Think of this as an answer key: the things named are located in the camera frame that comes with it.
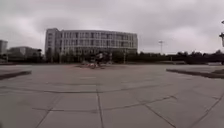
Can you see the tall lamp pole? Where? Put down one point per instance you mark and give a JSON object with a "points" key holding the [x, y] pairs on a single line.
{"points": [[161, 46]]}

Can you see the raised dark kerb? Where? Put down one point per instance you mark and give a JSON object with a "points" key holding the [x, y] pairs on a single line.
{"points": [[196, 73], [15, 74]]}

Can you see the row of dark trees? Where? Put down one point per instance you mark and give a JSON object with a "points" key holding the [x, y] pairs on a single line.
{"points": [[186, 57]]}

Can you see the low pale building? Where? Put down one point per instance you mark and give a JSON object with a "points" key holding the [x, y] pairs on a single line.
{"points": [[23, 52]]}

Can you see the large pale multi-storey building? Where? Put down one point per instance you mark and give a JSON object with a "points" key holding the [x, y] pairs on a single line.
{"points": [[90, 41]]}

